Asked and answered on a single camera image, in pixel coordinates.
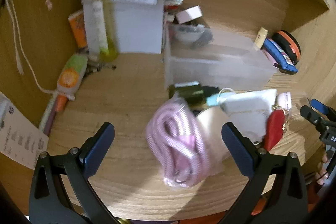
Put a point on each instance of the orange and black round case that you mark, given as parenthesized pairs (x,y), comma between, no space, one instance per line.
(288,43)

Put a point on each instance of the small cream bottle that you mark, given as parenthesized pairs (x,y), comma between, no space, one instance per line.
(261,38)

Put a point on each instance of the pink pen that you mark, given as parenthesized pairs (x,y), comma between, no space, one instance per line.
(50,123)

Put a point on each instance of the orange marker pen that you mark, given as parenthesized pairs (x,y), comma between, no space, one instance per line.
(61,102)

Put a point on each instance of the blue snack packet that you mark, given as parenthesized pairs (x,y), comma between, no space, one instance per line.
(278,56)

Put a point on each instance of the yellow-green spray bottle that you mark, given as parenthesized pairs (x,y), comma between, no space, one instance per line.
(99,22)

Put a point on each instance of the small pink box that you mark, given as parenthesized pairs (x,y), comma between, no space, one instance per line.
(189,14)

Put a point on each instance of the stack of small packets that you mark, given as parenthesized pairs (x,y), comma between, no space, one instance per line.
(172,2)

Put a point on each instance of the dark green bottle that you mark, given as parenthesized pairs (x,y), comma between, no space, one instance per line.
(189,92)

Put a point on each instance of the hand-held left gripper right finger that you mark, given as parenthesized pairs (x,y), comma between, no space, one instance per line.
(234,146)

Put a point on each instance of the person's right hand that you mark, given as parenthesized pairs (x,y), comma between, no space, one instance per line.
(322,169)

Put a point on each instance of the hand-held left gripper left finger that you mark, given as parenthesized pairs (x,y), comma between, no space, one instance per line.
(101,146)

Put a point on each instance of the white cardboard box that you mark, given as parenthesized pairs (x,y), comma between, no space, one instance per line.
(139,29)

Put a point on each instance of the small pink device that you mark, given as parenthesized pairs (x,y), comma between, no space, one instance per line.
(284,100)

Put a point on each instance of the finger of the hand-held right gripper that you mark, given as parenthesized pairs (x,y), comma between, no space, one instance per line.
(309,113)
(319,106)

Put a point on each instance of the wooden desk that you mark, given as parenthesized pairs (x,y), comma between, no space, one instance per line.
(126,82)

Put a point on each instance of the light blue tube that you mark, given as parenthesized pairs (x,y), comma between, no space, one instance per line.
(212,100)

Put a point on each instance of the orange and green tube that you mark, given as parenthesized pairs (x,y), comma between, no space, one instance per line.
(69,77)

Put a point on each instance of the clear plastic storage bin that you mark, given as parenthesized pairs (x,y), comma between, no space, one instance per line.
(210,69)

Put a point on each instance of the pink flat packet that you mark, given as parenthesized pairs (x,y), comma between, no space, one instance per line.
(270,60)

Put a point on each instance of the orange printed box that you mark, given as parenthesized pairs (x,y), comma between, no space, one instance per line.
(77,29)

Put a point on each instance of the printed paper sheet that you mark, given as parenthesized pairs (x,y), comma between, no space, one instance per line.
(18,137)

